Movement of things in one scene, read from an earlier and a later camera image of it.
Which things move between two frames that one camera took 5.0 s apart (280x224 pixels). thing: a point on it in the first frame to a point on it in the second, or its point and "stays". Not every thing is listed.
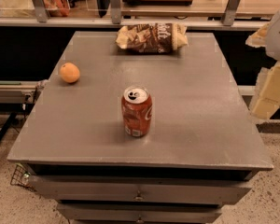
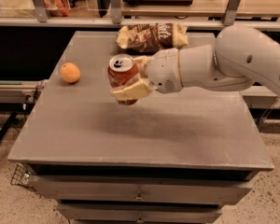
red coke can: (136, 106) to (122, 71)
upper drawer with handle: (104, 189) stays
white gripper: (279, 37) to (162, 69)
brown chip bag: (157, 37) stays
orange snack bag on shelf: (55, 4) stays
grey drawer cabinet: (203, 147) stays
